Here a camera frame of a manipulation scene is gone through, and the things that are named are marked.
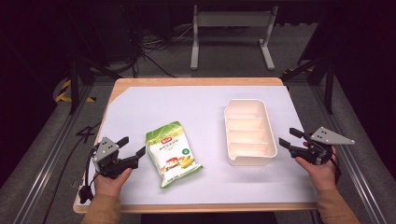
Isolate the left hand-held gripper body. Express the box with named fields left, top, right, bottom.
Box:
left=92, top=136, right=140, bottom=180

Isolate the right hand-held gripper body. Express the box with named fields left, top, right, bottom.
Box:
left=288, top=126, right=356, bottom=166

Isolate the person's left hand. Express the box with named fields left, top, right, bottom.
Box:
left=92, top=167, right=134, bottom=199

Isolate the person's right hand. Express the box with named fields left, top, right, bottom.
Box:
left=293, top=141, right=341, bottom=193

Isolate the green and white snack bag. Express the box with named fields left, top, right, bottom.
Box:
left=145, top=120, right=205, bottom=189

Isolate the white divided plastic container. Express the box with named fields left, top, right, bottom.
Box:
left=223, top=98, right=278, bottom=167

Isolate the black tape floor mark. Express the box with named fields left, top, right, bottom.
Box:
left=76, top=121, right=103, bottom=145

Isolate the black metal stand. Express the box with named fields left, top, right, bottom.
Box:
left=280, top=55, right=336, bottom=116

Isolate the white table mat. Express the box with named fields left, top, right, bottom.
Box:
left=77, top=85, right=318, bottom=207

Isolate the yellow and black hazard tape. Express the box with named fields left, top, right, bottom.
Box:
left=54, top=78, right=96, bottom=104

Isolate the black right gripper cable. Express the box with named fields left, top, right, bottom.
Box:
left=329, top=154, right=343, bottom=189

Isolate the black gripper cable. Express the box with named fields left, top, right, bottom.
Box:
left=329, top=154, right=343, bottom=189
left=78, top=148, right=100, bottom=205

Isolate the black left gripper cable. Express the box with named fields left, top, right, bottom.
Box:
left=78, top=148, right=100, bottom=205

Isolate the aluminium floor rail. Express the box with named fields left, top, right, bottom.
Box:
left=310, top=84, right=389, bottom=224
left=11, top=84, right=95, bottom=224

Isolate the bundle of black floor cables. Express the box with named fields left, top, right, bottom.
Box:
left=122, top=6, right=195, bottom=78

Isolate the white metal stand frame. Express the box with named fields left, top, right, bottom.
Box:
left=190, top=4, right=279, bottom=72

